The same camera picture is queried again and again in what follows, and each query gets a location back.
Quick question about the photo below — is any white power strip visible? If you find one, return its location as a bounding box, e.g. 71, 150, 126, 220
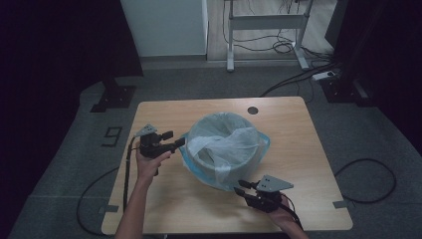
312, 70, 336, 82

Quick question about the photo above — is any person's right hand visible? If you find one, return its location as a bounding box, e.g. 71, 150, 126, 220
267, 195, 300, 230

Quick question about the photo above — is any white metal desk frame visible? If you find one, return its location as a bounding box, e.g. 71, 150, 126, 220
223, 0, 315, 73

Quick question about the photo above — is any black stand base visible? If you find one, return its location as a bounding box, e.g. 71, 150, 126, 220
319, 78, 377, 108
90, 78, 137, 114

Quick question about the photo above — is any white blue-edged plastic trash bag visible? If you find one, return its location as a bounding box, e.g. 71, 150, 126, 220
178, 112, 272, 192

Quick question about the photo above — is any black looped floor cable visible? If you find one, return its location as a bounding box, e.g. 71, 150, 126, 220
76, 165, 119, 237
333, 157, 398, 204

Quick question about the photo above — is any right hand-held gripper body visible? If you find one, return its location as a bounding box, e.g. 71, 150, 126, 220
243, 174, 295, 214

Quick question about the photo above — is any round grey trash bin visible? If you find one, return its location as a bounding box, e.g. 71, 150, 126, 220
185, 113, 265, 190

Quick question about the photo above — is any right hand-held gripper black cable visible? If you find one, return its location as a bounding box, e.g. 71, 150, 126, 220
280, 193, 304, 231

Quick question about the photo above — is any white cabinet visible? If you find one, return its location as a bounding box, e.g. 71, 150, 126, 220
119, 0, 209, 58

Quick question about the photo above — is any black cable bundle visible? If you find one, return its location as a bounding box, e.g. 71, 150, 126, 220
222, 0, 332, 57

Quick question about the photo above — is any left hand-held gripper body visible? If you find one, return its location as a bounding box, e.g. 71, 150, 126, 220
134, 123, 174, 159

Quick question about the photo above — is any black power strip cable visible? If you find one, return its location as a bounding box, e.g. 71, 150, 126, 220
259, 61, 339, 99

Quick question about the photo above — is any left hand-held gripper black cable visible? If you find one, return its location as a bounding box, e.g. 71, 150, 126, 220
121, 134, 138, 214

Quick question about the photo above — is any person's left hand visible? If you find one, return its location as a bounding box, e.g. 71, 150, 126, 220
134, 142, 173, 185

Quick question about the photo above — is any hand-held gripper black cable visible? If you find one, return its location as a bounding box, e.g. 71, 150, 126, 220
121, 134, 138, 214
280, 193, 304, 231

